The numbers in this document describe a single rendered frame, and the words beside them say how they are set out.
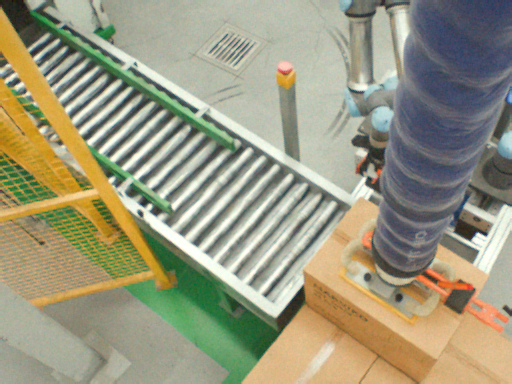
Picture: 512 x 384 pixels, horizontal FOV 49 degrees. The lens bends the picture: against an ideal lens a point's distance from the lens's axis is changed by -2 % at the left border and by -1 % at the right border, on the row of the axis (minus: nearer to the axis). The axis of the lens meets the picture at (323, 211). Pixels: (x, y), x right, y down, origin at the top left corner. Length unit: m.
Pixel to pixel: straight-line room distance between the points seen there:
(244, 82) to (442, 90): 2.94
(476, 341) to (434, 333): 0.49
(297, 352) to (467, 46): 1.74
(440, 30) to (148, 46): 3.47
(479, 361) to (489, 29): 1.79
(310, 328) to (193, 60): 2.31
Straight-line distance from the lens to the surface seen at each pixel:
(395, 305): 2.12
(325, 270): 2.17
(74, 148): 2.16
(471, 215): 2.32
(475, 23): 1.00
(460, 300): 2.03
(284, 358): 2.49
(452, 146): 1.26
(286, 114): 2.84
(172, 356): 3.15
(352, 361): 2.48
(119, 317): 3.29
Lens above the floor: 2.96
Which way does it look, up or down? 62 degrees down
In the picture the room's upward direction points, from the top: straight up
